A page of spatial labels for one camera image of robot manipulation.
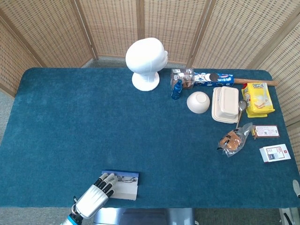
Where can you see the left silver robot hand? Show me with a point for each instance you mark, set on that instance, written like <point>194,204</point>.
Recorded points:
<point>92,199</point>

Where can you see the white foam mannequin head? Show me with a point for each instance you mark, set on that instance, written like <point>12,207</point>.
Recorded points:
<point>145,58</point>

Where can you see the metal spoon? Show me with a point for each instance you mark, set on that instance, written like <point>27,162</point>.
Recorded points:
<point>242,105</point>

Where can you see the yellow snack bag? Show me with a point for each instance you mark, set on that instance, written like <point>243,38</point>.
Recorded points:
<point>257,100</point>

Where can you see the blue Oreo cookie box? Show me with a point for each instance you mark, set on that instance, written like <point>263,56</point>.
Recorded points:
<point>220,79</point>

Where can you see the clear plastic cookie box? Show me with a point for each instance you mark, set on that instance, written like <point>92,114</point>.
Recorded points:
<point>182,77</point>

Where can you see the beige lunch box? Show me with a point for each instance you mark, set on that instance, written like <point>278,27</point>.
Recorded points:
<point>226,105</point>

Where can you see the blue spray bottle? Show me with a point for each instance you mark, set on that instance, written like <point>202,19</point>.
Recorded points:
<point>176,91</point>

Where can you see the woven bamboo folding screen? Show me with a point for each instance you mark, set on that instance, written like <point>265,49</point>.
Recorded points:
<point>112,23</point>

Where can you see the black-rimmed eyeglasses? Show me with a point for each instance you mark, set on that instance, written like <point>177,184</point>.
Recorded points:
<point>127,179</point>

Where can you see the wooden rolling pin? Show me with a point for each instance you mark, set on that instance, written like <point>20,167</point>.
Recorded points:
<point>257,82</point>

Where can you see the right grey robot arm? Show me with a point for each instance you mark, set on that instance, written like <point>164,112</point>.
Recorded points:
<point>293,215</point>

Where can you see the blue table cloth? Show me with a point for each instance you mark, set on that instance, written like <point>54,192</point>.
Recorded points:
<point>164,140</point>

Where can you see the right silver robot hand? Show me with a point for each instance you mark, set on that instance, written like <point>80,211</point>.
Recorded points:
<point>297,187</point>

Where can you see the white and red small box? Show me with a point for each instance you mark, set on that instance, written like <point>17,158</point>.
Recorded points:
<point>275,152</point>

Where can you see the bread in clear bag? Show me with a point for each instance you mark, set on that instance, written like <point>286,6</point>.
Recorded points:
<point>233,140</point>

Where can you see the blue glasses case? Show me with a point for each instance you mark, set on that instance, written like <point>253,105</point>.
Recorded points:
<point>126,191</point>

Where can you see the white upturned bowl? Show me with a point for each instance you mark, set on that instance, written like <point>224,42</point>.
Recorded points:
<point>198,102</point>

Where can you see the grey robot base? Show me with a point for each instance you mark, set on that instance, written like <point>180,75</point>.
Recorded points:
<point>140,216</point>

